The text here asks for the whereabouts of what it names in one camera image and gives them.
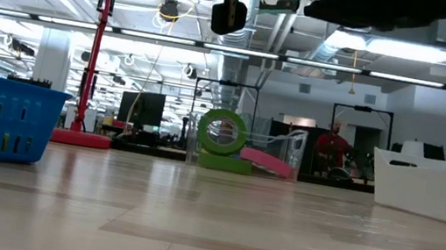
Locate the green tape roll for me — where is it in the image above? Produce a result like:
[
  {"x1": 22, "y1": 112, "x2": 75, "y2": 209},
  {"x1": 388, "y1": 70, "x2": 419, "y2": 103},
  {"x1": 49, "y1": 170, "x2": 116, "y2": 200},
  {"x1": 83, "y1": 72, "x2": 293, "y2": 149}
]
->
[
  {"x1": 196, "y1": 152, "x2": 255, "y2": 176},
  {"x1": 194, "y1": 105, "x2": 252, "y2": 161}
]

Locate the pink tape roll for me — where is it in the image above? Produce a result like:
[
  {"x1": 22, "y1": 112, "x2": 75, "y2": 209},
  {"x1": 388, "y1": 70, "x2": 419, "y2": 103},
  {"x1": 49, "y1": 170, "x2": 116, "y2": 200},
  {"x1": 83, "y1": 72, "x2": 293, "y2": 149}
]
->
[{"x1": 236, "y1": 146, "x2": 295, "y2": 181}]

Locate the black ceiling device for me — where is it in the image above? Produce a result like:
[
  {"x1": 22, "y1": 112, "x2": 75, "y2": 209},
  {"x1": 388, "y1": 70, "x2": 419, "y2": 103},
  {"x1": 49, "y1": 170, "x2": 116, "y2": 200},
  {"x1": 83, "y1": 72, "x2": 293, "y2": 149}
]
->
[{"x1": 157, "y1": 0, "x2": 183, "y2": 25}]

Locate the long ceiling light strip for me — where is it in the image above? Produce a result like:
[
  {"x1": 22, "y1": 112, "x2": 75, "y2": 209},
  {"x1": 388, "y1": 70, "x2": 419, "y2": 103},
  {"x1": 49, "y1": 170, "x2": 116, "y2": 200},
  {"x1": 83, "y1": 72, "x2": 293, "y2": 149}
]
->
[{"x1": 0, "y1": 7, "x2": 446, "y2": 92}]

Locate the person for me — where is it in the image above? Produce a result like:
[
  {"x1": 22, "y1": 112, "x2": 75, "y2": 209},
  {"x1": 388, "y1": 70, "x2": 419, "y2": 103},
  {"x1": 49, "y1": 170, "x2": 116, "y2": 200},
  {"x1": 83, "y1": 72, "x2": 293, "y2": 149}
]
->
[{"x1": 311, "y1": 118, "x2": 359, "y2": 181}]

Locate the white chair back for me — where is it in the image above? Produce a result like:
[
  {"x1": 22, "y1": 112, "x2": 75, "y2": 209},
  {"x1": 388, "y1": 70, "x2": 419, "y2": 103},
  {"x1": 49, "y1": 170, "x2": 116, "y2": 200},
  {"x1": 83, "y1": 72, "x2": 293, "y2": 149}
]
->
[{"x1": 399, "y1": 139, "x2": 428, "y2": 159}]

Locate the clear plastic container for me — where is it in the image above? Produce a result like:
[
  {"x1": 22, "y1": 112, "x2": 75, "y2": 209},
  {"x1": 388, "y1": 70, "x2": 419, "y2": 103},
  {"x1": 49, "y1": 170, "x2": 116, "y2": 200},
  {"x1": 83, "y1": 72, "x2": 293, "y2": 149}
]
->
[{"x1": 181, "y1": 110, "x2": 311, "y2": 184}]

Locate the white column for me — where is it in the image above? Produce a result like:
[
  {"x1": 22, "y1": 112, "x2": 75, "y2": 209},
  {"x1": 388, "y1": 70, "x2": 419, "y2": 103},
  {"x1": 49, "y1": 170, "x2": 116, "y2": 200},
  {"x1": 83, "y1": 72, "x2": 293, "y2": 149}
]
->
[{"x1": 30, "y1": 25, "x2": 76, "y2": 95}]

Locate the white plastic tray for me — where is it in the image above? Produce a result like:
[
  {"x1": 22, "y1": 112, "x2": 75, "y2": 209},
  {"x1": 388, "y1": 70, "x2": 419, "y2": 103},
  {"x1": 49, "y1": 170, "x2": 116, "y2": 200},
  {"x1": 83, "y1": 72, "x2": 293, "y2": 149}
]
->
[{"x1": 363, "y1": 128, "x2": 446, "y2": 228}]

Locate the silver ceiling duct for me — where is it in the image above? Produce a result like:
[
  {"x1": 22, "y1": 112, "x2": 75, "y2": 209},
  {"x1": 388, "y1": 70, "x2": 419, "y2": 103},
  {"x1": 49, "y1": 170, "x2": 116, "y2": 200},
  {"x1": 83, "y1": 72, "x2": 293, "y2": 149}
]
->
[
  {"x1": 302, "y1": 18, "x2": 354, "y2": 69},
  {"x1": 194, "y1": 0, "x2": 263, "y2": 120}
]

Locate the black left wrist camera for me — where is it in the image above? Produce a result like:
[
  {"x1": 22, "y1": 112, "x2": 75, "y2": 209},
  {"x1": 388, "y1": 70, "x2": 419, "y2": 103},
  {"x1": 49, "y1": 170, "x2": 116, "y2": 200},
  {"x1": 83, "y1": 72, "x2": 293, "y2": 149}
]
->
[{"x1": 208, "y1": 0, "x2": 251, "y2": 39}]

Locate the yellow hanging cord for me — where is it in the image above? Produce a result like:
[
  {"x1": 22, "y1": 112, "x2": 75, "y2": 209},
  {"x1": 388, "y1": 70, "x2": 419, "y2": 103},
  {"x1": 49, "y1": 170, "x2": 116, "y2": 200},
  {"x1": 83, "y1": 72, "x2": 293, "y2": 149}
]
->
[{"x1": 345, "y1": 48, "x2": 362, "y2": 96}]

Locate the black metal stand frame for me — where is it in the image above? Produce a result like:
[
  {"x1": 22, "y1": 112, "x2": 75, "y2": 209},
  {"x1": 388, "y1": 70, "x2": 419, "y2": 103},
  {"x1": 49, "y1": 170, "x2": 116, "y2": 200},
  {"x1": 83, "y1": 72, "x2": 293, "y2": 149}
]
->
[{"x1": 322, "y1": 101, "x2": 396, "y2": 194}]

